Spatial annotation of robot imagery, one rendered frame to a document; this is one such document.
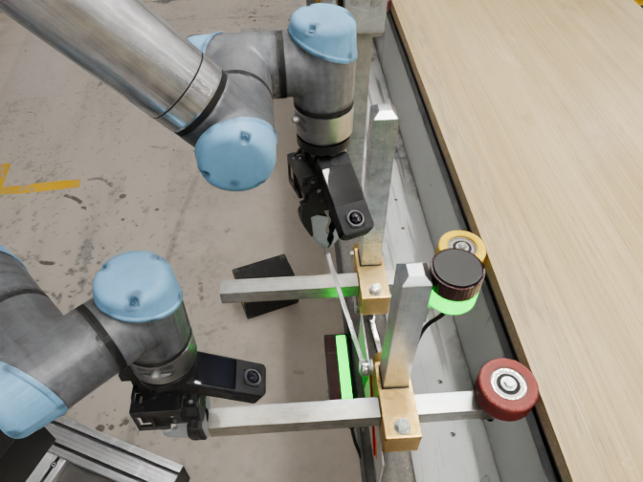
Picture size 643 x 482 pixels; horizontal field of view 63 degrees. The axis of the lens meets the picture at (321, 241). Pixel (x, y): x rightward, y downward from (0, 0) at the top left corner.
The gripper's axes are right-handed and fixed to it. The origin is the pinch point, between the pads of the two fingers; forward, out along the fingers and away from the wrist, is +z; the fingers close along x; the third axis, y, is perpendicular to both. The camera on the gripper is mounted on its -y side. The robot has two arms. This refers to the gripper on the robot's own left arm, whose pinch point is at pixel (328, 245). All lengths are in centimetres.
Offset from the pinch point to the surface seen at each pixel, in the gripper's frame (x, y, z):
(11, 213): 79, 149, 95
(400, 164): -44, 47, 33
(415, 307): -0.8, -22.0, -11.1
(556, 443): -14.6, -37.9, 6.0
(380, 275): -9.4, -1.3, 11.0
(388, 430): 3.5, -27.0, 8.4
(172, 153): 7, 162, 95
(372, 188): -8.1, 1.9, -7.1
